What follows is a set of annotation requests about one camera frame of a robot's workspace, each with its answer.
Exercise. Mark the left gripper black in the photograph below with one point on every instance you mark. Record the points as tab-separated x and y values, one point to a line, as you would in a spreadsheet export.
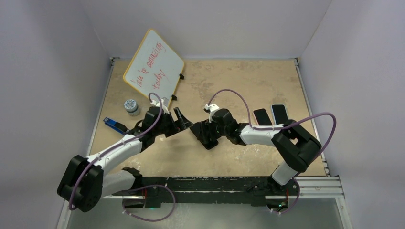
184	124

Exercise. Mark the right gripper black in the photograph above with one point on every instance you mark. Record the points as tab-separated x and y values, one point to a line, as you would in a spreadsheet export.
205	127

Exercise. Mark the phone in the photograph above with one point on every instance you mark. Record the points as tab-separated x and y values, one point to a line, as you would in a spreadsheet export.
261	117
279	113

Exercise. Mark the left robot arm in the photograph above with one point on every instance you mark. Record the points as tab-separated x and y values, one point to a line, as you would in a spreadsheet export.
82	182

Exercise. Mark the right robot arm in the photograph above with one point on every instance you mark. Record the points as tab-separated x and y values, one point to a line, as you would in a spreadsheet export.
295	144

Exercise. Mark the phone in blue case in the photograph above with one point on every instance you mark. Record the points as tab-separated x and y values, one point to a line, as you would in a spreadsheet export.
279	113

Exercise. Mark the small grey tape roll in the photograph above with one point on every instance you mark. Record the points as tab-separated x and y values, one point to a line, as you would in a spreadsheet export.
132	107

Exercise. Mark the blue black stapler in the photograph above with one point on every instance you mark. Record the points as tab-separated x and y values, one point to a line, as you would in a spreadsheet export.
119	127

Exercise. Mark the white board yellow frame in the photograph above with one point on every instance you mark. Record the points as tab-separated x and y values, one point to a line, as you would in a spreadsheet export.
155	68

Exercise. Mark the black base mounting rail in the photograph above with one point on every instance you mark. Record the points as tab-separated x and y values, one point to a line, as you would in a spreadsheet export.
255	191

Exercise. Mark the aluminium frame rail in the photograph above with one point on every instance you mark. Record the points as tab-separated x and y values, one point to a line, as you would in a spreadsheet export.
317	187

